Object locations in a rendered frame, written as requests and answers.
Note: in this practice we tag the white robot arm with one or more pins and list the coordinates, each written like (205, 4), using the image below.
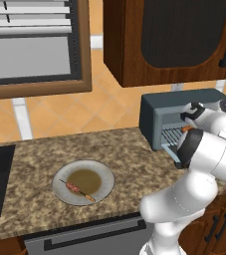
(200, 196)

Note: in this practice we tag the toaster oven door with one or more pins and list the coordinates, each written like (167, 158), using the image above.
(171, 151)

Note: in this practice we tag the grey toaster oven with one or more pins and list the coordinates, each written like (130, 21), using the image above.
(171, 101)

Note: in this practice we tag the kebab skewer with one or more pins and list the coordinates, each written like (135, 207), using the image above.
(74, 188)

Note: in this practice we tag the grey round plate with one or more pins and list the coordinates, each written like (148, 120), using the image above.
(62, 192)

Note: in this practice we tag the wooden framed window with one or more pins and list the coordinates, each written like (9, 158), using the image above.
(84, 50)

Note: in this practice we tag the grey dishwasher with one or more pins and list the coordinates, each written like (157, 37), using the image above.
(94, 244)

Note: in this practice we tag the white window blinds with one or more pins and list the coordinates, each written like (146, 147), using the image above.
(25, 20)

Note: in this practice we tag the wooden base cupboard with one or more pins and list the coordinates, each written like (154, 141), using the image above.
(3, 247)

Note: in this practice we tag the dark wooden wall cupboard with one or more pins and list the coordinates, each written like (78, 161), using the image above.
(114, 36)

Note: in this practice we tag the wall cupboard door dark panel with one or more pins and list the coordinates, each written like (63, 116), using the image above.
(180, 33)

